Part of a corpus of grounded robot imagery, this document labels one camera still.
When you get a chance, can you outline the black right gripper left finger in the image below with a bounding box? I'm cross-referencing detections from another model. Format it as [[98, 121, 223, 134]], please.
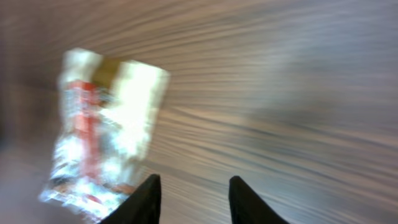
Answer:
[[100, 174, 162, 224]]

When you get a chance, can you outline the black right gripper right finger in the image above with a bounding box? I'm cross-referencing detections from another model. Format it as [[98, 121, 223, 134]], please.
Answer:
[[228, 175, 289, 224]]

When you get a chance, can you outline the brown snack bag red label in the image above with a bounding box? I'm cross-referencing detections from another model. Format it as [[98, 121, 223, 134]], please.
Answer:
[[39, 48, 169, 223]]

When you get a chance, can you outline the red stick packet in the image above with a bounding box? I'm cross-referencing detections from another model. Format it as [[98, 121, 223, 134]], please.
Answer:
[[68, 80, 100, 182]]

